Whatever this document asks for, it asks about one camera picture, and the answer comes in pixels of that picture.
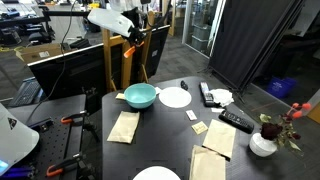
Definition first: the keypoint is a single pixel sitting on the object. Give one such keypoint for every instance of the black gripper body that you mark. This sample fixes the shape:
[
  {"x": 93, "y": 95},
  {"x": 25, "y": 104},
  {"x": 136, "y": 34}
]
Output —
[{"x": 137, "y": 33}]

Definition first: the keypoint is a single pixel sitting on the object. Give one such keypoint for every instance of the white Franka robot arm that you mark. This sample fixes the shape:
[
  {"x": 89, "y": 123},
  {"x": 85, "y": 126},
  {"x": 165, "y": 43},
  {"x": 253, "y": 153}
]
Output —
[{"x": 110, "y": 21}]

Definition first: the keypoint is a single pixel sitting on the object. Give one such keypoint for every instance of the blue bowl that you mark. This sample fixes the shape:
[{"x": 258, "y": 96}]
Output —
[{"x": 140, "y": 98}]

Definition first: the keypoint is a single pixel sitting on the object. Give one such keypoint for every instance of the small white paper scrap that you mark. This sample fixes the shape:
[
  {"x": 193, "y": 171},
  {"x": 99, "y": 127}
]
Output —
[{"x": 158, "y": 90}]

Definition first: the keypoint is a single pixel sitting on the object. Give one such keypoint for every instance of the yellow paper card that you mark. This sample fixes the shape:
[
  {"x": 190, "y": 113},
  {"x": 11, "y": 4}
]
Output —
[{"x": 120, "y": 96}]

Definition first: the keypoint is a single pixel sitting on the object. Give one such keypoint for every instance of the grey storage bins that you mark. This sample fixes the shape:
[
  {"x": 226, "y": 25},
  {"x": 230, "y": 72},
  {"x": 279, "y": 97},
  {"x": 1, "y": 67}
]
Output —
[{"x": 201, "y": 37}]

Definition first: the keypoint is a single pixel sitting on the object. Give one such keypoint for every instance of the black key fob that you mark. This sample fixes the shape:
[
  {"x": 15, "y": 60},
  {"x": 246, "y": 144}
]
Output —
[{"x": 184, "y": 85}]

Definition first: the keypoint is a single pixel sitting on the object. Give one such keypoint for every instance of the white round plate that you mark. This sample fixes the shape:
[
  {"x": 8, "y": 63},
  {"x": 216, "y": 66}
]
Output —
[
  {"x": 175, "y": 97},
  {"x": 156, "y": 174}
]

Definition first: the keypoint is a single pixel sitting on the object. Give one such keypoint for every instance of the large black monitor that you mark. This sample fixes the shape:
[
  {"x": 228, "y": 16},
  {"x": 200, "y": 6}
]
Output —
[{"x": 76, "y": 71}]

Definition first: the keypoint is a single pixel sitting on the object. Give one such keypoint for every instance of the remote with grey buttons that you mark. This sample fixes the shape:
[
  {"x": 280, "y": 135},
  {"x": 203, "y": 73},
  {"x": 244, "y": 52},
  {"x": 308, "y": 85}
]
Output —
[{"x": 207, "y": 95}]

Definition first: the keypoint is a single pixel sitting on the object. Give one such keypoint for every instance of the small white card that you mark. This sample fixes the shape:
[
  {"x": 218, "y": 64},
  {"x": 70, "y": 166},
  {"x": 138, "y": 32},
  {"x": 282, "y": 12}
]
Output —
[{"x": 191, "y": 115}]

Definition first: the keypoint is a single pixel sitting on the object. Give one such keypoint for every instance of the white crumpled tissue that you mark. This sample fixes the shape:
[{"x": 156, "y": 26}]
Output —
[{"x": 222, "y": 96}]

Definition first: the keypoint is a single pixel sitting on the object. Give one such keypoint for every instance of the cardboard box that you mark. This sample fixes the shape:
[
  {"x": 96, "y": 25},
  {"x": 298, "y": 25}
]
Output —
[{"x": 35, "y": 53}]

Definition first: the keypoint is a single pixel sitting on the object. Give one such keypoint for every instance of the white sweetener packet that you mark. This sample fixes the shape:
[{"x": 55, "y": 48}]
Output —
[{"x": 217, "y": 110}]

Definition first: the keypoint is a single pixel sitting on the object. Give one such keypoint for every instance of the yellow sweetener packet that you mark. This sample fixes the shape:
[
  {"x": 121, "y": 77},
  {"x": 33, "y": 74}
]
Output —
[{"x": 199, "y": 128}]

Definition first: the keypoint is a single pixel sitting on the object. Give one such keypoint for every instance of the black partition curtain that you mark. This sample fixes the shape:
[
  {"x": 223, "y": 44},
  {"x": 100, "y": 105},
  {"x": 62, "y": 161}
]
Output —
[{"x": 250, "y": 40}]

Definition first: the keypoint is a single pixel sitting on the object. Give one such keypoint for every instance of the black keyboard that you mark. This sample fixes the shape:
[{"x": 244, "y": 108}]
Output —
[{"x": 26, "y": 92}]

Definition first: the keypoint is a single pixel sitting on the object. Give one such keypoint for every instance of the long black remote control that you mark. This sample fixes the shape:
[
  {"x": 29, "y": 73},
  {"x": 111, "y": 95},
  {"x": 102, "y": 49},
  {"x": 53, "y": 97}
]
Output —
[{"x": 236, "y": 121}]

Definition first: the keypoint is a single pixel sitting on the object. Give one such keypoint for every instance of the small black device box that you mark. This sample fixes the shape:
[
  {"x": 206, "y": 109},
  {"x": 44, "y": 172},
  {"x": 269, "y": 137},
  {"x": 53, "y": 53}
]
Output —
[{"x": 41, "y": 125}]

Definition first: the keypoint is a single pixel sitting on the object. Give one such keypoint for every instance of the black perforated robot table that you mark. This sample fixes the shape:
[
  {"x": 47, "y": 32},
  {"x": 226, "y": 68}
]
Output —
[{"x": 56, "y": 143}]

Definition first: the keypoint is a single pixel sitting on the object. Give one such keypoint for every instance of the blue plastic bin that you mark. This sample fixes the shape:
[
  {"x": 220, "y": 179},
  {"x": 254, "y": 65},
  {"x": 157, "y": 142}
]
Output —
[{"x": 281, "y": 87}]

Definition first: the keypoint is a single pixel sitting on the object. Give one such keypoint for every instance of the dark rose bouquet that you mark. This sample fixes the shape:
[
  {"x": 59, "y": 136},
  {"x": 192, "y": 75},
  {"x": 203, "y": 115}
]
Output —
[{"x": 270, "y": 130}]

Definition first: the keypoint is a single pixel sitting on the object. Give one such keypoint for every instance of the white round vase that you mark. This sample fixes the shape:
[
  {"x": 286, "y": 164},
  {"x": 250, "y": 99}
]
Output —
[{"x": 261, "y": 146}]

